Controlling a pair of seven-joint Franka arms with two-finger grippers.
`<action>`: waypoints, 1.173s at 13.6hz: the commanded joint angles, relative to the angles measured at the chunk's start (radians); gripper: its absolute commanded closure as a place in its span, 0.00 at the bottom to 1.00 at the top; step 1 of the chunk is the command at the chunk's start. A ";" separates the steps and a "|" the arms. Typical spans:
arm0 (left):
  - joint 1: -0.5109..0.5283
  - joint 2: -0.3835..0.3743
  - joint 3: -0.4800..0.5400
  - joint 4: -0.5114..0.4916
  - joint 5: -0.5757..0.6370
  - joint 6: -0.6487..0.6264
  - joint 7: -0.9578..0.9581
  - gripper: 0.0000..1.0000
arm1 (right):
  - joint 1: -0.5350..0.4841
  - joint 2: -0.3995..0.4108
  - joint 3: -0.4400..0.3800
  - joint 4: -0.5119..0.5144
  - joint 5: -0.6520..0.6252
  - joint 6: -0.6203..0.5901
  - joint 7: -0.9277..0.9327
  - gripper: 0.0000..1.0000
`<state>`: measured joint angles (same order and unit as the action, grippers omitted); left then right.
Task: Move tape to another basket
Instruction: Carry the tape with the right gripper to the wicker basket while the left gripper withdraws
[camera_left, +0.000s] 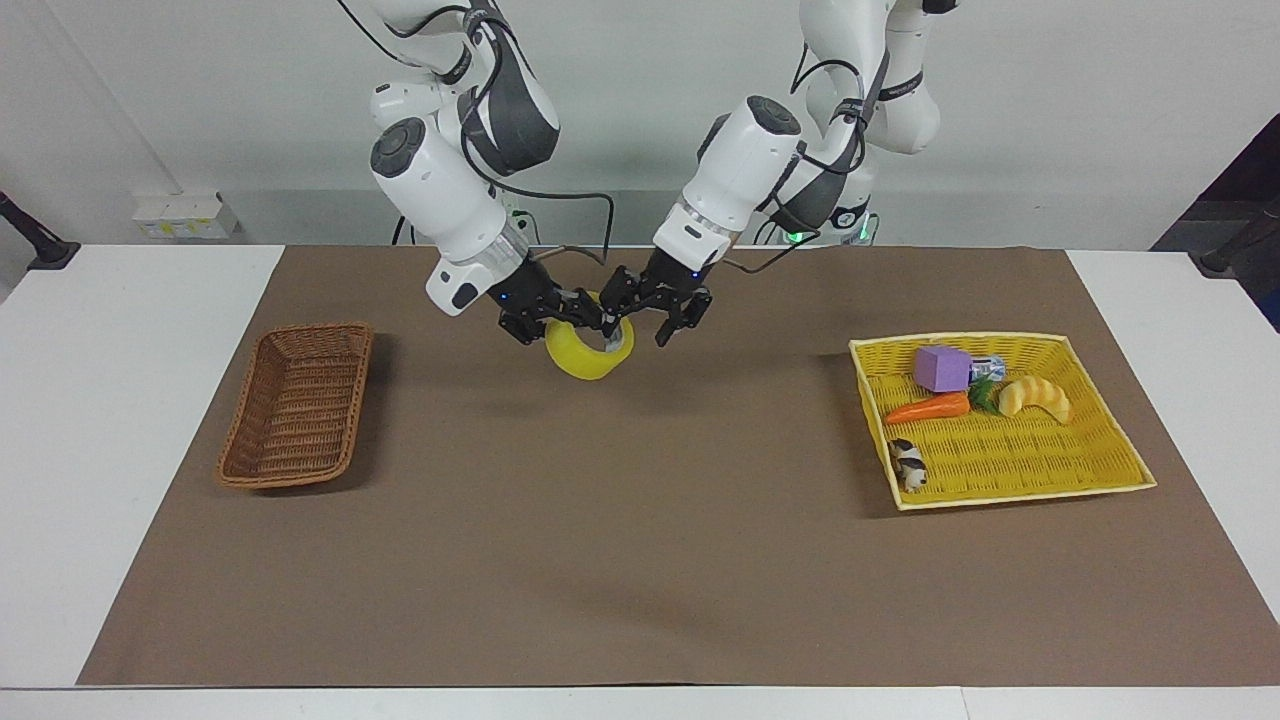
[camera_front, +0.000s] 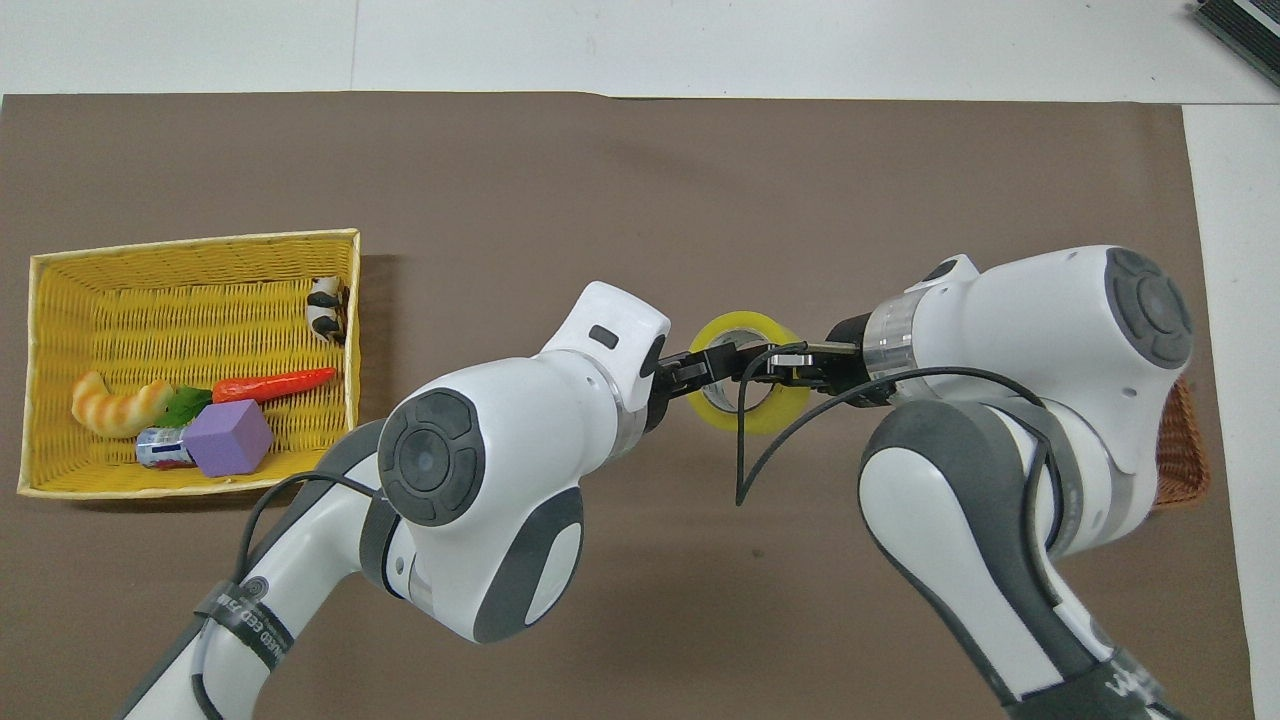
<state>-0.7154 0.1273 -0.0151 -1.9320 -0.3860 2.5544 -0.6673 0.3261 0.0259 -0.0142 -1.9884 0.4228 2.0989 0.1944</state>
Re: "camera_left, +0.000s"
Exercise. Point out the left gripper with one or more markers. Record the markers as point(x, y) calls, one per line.
point(672, 275)

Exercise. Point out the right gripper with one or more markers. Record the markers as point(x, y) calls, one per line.
point(525, 290)

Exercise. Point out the yellow tape roll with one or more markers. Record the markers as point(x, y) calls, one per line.
point(580, 355)

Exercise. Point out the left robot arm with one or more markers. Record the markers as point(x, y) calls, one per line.
point(745, 160)

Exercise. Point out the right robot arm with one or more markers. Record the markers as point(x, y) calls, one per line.
point(440, 195)

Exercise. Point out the brown wicker basket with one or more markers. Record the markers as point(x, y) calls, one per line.
point(298, 405)

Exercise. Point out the yellow woven basket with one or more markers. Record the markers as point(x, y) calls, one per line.
point(1010, 455)

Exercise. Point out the purple block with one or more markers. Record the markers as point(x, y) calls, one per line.
point(940, 370)

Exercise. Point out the orange toy carrot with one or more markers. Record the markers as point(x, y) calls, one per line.
point(930, 408)

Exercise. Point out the black and white toy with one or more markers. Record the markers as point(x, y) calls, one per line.
point(909, 465)

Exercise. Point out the small blue-white packet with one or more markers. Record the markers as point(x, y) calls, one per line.
point(988, 366)

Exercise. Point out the yellow toy croissant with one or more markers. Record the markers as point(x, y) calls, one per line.
point(1040, 398)

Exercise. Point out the black stand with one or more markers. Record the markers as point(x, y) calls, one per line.
point(40, 247)
point(1230, 255)

